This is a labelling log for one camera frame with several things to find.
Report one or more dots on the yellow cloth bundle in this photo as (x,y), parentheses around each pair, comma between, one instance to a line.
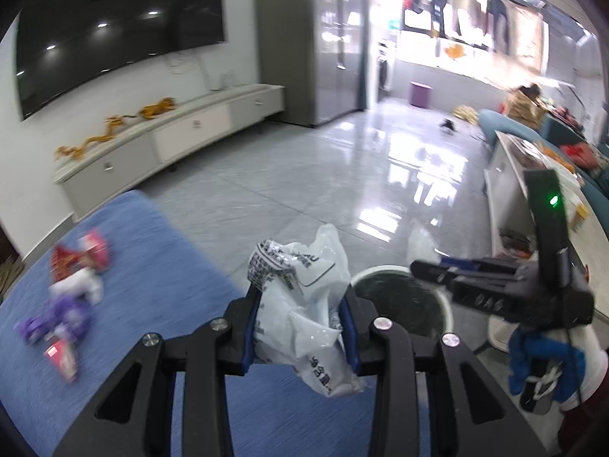
(523,104)

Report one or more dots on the white trash can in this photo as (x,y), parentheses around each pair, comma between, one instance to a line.
(404,295)

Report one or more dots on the white wrapper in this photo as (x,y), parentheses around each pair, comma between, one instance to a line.
(78,286)

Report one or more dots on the small black floor object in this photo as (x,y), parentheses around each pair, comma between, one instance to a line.
(448,125)

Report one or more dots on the white printed plastic bag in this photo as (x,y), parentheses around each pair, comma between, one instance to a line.
(304,314)

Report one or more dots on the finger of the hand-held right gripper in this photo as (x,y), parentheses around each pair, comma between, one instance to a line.
(485,297)
(466,266)

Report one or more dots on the blue towel blanket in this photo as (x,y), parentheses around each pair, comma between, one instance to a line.
(142,257)

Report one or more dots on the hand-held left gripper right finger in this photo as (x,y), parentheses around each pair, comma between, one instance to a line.
(350,338)

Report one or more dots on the long grey TV cabinet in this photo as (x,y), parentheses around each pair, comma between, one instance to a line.
(190,128)

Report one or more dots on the wall-mounted black television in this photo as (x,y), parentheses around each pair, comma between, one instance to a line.
(119,24)

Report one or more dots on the golden tiger figurine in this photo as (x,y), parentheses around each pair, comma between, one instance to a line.
(158,108)

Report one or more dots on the person's right hand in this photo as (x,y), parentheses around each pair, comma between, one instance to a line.
(535,352)

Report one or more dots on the teal sofa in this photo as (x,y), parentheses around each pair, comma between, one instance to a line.
(490,123)

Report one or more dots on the red snack wrapper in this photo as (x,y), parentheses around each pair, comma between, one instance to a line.
(81,252)

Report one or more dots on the small yellow box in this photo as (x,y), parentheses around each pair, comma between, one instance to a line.
(580,216)

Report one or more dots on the washing machine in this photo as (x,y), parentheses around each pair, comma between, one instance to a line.
(385,71)

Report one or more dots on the small pink wrapper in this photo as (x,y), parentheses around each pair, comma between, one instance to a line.
(62,357)

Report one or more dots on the white coffee table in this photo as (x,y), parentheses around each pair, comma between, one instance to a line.
(504,185)

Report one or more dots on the golden dragon figurine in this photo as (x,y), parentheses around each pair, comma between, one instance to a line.
(97,138)

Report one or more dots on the row of hanging clothes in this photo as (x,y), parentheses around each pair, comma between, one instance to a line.
(456,14)

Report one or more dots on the purple stool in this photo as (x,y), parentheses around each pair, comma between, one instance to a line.
(420,95)

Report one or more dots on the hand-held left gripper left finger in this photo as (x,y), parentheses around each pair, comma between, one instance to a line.
(249,338)

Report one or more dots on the purple snack wrapper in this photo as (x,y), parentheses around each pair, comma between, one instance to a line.
(59,316)

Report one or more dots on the grey double-door refrigerator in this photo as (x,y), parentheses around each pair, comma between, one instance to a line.
(309,47)

